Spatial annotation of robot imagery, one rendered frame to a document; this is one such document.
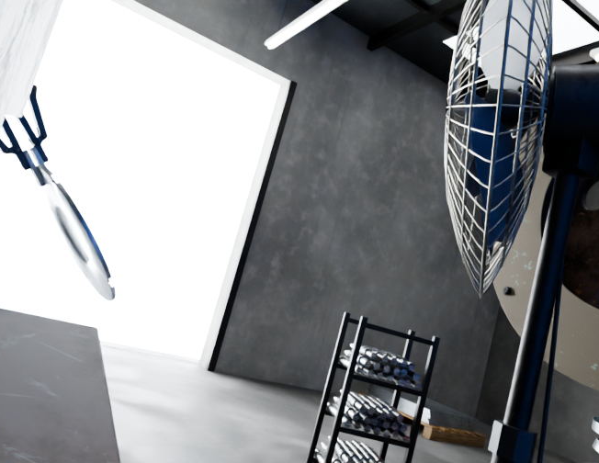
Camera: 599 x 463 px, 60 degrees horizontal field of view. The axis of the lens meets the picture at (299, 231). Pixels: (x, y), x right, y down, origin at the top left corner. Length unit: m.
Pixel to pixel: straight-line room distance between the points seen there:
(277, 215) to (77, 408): 5.67
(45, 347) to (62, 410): 0.04
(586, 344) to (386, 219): 5.52
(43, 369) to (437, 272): 7.15
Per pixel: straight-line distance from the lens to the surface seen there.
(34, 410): 0.18
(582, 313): 1.29
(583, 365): 1.27
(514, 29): 0.86
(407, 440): 2.81
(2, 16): 0.23
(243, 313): 5.74
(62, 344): 0.22
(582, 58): 6.51
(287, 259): 5.90
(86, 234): 0.95
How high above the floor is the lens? 0.93
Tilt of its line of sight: 8 degrees up
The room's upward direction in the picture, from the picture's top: 15 degrees clockwise
